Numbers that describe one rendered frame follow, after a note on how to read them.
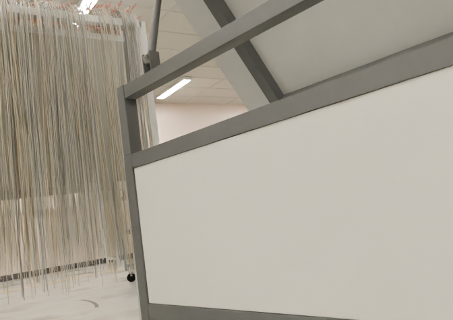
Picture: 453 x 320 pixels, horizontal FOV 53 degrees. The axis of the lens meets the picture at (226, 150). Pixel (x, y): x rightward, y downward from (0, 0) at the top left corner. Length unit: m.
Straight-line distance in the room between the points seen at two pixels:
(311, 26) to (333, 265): 0.78
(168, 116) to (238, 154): 9.59
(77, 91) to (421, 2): 1.16
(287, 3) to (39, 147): 1.09
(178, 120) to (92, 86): 8.85
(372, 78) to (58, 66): 1.25
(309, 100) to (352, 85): 0.09
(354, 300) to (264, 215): 0.23
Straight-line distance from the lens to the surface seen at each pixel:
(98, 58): 1.86
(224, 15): 1.47
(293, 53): 1.46
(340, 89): 0.79
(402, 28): 1.32
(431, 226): 0.73
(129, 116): 1.30
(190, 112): 10.82
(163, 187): 1.16
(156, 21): 1.30
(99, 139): 1.75
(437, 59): 0.72
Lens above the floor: 0.60
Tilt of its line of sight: 8 degrees up
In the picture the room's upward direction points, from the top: 8 degrees counter-clockwise
